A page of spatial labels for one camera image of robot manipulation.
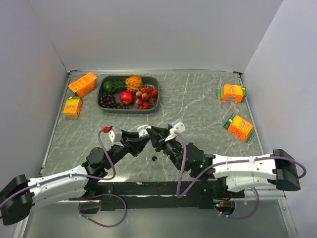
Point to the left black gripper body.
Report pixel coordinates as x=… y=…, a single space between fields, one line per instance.
x=117 y=152

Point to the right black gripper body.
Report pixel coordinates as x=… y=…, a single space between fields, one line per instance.
x=172 y=148

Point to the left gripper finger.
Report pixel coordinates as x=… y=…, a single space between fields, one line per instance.
x=136 y=145
x=129 y=136

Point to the white earbud charging case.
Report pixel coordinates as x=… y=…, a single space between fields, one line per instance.
x=142 y=130

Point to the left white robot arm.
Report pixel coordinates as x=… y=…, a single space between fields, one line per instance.
x=23 y=194

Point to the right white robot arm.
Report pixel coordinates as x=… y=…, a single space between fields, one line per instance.
x=277 y=168

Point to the red lychee cluster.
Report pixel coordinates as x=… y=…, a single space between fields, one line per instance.
x=147 y=98

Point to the red apple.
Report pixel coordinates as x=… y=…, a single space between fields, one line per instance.
x=126 y=98

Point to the dark purple grape bunch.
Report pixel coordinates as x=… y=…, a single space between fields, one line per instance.
x=108 y=101

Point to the orange spiky fruit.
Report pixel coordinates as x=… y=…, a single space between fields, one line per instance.
x=134 y=83

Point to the green lime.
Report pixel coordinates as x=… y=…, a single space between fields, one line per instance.
x=108 y=86

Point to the orange box front right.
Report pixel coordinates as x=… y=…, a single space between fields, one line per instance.
x=239 y=127

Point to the orange box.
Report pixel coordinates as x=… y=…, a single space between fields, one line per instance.
x=233 y=93
x=239 y=127

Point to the orange sponge pack left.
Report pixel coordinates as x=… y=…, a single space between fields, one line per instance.
x=72 y=107

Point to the orange carton back left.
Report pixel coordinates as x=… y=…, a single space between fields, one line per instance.
x=83 y=85

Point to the orange box back right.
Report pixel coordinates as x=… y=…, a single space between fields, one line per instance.
x=233 y=93

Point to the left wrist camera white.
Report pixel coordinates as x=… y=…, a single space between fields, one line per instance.
x=114 y=133

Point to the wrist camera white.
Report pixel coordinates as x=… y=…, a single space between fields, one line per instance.
x=177 y=126
x=114 y=133

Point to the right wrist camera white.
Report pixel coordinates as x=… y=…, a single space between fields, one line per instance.
x=177 y=126

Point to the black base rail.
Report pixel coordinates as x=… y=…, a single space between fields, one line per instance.
x=159 y=194

